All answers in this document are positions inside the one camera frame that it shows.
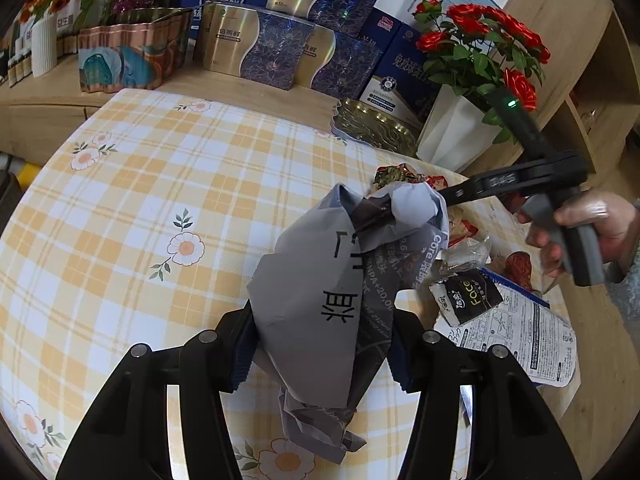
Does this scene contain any wooden shelf unit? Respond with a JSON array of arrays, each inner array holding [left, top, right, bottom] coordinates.
[[464, 0, 640, 181]]

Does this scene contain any red snack wrapper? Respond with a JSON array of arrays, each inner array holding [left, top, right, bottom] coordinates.
[[372, 162, 449, 192]]

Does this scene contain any gold embossed tray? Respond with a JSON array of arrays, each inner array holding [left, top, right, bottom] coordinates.
[[330, 99, 418, 157]]

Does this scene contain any gold navy gift box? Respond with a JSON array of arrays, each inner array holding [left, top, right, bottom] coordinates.
[[196, 2, 314, 90]]

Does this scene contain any dark blue white box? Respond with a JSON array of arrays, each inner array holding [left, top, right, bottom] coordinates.
[[358, 9, 440, 130]]

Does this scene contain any white flower pot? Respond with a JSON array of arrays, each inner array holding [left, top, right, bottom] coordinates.
[[416, 86, 500, 172]]

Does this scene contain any person right hand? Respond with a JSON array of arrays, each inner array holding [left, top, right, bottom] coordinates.
[[518, 190, 639, 278]]

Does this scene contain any grey plastic bag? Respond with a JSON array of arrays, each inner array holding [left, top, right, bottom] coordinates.
[[247, 182, 449, 464]]

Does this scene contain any clear crumpled plastic wrapper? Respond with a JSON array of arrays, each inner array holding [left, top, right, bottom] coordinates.
[[434, 237, 491, 276]]

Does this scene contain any red rose bouquet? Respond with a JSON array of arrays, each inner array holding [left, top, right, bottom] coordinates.
[[412, 0, 551, 144]]

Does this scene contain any black face tissue pack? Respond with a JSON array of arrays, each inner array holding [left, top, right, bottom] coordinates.
[[428, 270, 503, 327]]

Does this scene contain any yellow plaid floral tablecloth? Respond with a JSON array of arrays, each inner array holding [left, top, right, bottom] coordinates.
[[0, 88, 582, 480]]

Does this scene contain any white ribbed vase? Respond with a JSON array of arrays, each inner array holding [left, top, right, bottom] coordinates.
[[32, 15, 58, 78]]

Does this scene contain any white printed plastic wrapper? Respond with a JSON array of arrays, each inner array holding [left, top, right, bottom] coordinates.
[[435, 269, 577, 388]]

